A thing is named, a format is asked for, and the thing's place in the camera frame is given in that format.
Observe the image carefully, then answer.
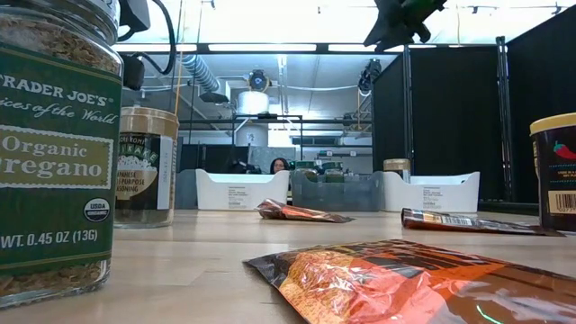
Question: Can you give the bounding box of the black aluminium table frame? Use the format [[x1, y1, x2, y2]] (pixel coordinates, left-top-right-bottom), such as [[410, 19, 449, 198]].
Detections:
[[478, 200, 541, 216]]

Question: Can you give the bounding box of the tan-lid furikake spice jar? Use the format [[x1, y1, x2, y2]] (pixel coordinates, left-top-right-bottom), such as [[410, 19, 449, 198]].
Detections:
[[382, 157, 412, 184]]

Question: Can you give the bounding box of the white cylindrical tank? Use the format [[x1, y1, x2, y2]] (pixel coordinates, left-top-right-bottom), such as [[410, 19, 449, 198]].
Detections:
[[236, 89, 271, 116]]

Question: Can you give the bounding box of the round black yellow device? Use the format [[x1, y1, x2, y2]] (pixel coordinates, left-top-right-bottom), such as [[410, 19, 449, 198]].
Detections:
[[247, 68, 272, 94]]

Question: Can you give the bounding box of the green-lid oregano spice jar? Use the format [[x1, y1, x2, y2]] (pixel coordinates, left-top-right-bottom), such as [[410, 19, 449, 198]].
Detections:
[[294, 160, 319, 184], [0, 0, 125, 310], [321, 161, 346, 184]]

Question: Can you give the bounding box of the person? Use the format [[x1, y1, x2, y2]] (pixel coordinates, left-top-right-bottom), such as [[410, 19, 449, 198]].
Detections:
[[268, 157, 292, 176]]

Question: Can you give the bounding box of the black curtain partition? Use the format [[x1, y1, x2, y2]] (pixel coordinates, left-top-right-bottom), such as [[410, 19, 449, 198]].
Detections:
[[371, 44, 506, 203], [506, 4, 576, 206]]

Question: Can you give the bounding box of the white plastic handled bin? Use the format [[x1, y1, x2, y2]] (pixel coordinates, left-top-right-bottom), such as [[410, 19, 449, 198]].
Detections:
[[194, 168, 292, 212], [381, 170, 482, 214]]

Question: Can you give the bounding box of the black curtain frame pole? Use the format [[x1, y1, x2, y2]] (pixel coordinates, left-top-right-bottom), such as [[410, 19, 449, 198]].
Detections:
[[401, 44, 414, 175], [495, 35, 509, 203]]

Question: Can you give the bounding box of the orange brown taco seasoning packet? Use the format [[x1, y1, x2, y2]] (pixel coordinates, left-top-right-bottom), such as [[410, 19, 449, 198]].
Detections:
[[400, 207, 566, 238], [243, 238, 576, 324], [255, 198, 356, 225]]

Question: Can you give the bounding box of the black hanging camera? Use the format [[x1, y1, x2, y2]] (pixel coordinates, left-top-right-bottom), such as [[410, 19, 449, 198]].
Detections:
[[357, 58, 383, 95]]

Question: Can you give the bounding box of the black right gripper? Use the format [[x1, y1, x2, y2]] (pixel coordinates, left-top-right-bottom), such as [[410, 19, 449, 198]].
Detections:
[[363, 0, 449, 52]]

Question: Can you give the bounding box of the tan cup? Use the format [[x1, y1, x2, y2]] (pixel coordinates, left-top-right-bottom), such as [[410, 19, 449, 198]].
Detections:
[[112, 105, 180, 230]]

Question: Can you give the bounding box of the black metal shelf rack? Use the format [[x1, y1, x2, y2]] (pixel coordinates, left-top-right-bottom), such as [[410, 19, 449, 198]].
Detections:
[[178, 113, 374, 175]]

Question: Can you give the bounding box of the grey translucent plastic bin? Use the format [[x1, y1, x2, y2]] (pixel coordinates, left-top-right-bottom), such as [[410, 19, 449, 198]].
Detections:
[[174, 168, 198, 211], [290, 169, 386, 213]]

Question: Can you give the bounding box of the ceiling strip light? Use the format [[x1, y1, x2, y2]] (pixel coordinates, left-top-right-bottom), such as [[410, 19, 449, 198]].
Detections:
[[328, 43, 400, 52], [207, 43, 319, 52], [112, 43, 199, 52]]

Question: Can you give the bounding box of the silver corrugated ceiling duct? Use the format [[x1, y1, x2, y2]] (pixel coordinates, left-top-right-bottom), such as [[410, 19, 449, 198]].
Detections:
[[179, 53, 222, 94]]

